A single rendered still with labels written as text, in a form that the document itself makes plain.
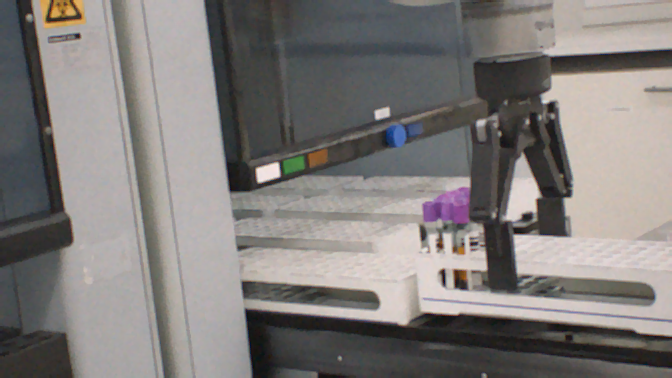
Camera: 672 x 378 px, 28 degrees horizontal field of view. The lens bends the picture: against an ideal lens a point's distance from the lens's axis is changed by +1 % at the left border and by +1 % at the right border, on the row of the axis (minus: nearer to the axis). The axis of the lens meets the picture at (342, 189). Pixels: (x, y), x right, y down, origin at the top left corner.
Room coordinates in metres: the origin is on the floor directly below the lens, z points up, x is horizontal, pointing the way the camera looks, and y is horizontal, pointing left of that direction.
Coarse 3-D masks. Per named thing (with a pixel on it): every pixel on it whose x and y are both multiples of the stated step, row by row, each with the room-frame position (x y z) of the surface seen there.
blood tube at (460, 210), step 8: (456, 208) 1.30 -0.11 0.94; (464, 208) 1.30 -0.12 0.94; (456, 216) 1.30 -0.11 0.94; (464, 216) 1.30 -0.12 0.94; (456, 224) 1.31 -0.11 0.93; (464, 224) 1.30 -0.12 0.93; (456, 232) 1.31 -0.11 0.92; (464, 232) 1.30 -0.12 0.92; (464, 240) 1.30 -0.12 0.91; (464, 248) 1.31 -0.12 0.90; (464, 272) 1.31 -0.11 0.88; (464, 280) 1.31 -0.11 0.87; (464, 288) 1.31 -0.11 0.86
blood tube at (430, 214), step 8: (424, 208) 1.33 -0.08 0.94; (432, 208) 1.33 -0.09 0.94; (424, 216) 1.33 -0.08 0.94; (432, 216) 1.33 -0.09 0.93; (432, 224) 1.33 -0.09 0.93; (432, 232) 1.33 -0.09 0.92; (432, 240) 1.33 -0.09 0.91; (432, 248) 1.33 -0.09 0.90; (440, 272) 1.33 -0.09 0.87; (440, 280) 1.33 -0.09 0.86
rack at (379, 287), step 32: (256, 256) 1.56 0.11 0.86; (288, 256) 1.54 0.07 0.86; (320, 256) 1.52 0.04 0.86; (352, 256) 1.50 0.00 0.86; (384, 256) 1.47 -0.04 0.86; (256, 288) 1.55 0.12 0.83; (288, 288) 1.53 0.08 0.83; (320, 288) 1.52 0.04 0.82; (352, 288) 1.52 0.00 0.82; (384, 288) 1.37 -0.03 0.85; (416, 288) 1.37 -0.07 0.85; (384, 320) 1.37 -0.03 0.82
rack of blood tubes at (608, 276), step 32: (416, 256) 1.34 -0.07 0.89; (448, 256) 1.31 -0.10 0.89; (480, 256) 1.29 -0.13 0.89; (544, 256) 1.27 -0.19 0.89; (576, 256) 1.25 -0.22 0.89; (608, 256) 1.24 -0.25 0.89; (640, 256) 1.22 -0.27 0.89; (480, 288) 1.31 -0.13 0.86; (544, 288) 1.34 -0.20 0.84; (576, 288) 1.33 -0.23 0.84; (608, 288) 1.31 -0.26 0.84; (640, 288) 1.29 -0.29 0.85; (544, 320) 1.25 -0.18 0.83; (576, 320) 1.22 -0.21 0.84; (608, 320) 1.20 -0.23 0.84; (640, 320) 1.18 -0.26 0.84
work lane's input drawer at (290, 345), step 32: (256, 320) 1.47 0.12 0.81; (288, 320) 1.44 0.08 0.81; (320, 320) 1.41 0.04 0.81; (352, 320) 1.39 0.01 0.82; (416, 320) 1.36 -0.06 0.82; (448, 320) 1.39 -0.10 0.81; (480, 320) 1.38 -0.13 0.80; (512, 320) 1.37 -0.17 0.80; (256, 352) 1.46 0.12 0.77; (288, 352) 1.43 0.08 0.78; (320, 352) 1.40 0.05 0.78; (352, 352) 1.38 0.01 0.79; (384, 352) 1.35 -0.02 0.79; (416, 352) 1.32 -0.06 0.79; (448, 352) 1.30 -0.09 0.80; (480, 352) 1.27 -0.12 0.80; (512, 352) 1.25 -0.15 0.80; (544, 352) 1.24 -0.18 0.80; (576, 352) 1.22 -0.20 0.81; (608, 352) 1.20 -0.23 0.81; (640, 352) 1.18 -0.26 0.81
